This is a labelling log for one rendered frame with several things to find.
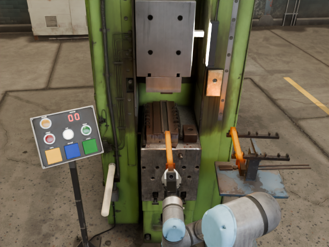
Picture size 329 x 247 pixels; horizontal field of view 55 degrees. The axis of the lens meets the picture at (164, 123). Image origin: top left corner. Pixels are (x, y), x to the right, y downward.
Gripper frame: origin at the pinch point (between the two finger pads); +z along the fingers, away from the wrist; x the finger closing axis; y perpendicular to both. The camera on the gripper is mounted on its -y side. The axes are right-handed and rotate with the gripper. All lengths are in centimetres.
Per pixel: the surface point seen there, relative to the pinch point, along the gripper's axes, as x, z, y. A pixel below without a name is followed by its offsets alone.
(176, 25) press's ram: 3, 43, -58
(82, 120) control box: -49, 32, -7
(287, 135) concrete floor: 149, 185, 111
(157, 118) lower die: -6, 60, 8
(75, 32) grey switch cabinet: -176, 544, 101
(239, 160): 36.0, 8.3, 1.3
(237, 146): 38.1, 21.8, 2.7
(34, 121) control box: -72, 24, -12
